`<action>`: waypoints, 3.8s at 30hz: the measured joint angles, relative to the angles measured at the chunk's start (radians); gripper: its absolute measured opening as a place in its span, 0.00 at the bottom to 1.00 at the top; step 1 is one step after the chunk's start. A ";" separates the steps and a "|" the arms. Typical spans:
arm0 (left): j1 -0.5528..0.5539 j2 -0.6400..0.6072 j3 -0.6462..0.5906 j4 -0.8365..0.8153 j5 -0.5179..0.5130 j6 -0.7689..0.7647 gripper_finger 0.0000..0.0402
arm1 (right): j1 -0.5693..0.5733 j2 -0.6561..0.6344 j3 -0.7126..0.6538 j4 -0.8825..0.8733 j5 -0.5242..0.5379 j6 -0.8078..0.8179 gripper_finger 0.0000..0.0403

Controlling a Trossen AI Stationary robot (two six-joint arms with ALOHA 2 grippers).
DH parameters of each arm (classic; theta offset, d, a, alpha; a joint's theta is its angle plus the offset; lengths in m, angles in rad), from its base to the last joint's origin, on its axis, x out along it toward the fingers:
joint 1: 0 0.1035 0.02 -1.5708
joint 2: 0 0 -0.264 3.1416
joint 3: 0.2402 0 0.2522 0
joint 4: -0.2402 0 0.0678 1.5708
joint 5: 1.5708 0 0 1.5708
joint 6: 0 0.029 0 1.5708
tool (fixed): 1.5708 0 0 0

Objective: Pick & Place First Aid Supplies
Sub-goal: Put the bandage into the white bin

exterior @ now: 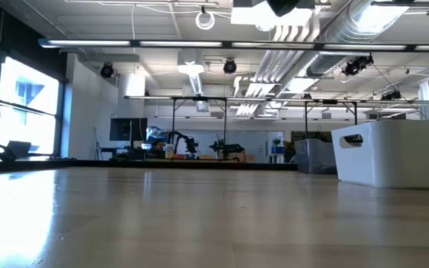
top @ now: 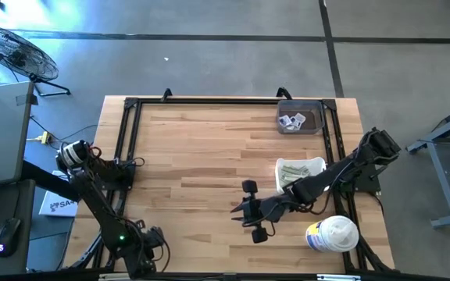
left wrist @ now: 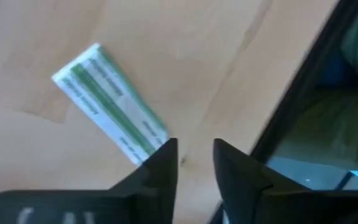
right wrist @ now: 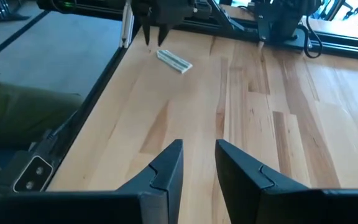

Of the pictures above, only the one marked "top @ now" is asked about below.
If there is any black metal floor fan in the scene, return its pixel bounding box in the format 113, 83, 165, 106
0, 24, 72, 98

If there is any black floor cable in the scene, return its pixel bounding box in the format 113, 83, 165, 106
28, 115, 99, 154

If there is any grey translucent plastic bin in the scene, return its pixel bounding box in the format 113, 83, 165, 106
277, 100, 325, 136

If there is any grey metal stand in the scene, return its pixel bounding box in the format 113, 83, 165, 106
405, 99, 450, 229

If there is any silver metal bracket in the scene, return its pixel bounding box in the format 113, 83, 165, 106
98, 272, 132, 281
316, 273, 362, 281

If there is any black diagonal desk beam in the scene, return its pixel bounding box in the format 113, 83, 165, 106
20, 159, 82, 202

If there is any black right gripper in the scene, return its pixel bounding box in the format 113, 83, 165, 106
230, 180, 284, 245

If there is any black computer mouse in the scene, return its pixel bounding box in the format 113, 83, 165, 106
0, 217, 22, 258

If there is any black aluminium table frame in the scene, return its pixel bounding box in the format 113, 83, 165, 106
68, 87, 396, 274

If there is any white plastic bin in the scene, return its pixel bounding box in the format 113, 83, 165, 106
274, 156, 327, 195

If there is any white printed cardboard box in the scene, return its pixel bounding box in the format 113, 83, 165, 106
38, 169, 82, 218

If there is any white wipes canister blue-yellow label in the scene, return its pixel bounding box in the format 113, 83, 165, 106
305, 215, 360, 254

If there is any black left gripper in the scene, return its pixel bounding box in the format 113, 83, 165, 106
125, 226, 166, 279

